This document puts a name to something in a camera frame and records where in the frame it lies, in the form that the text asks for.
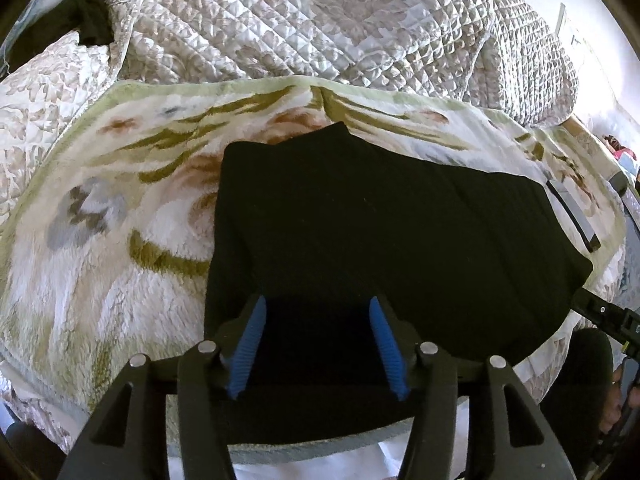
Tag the quilted floral bedspread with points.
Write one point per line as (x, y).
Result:
(300, 20)

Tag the black pants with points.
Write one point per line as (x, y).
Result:
(375, 220)

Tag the pink cloth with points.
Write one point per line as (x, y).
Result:
(621, 151)

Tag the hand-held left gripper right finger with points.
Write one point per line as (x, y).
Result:
(387, 350)

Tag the black garment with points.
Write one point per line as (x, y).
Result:
(95, 15)

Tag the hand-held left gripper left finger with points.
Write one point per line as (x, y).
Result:
(247, 345)

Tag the floral fleece blanket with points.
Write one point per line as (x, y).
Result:
(125, 210)

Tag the person's right hand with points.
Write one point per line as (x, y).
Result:
(610, 407)

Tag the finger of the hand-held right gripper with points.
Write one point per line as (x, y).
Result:
(597, 307)

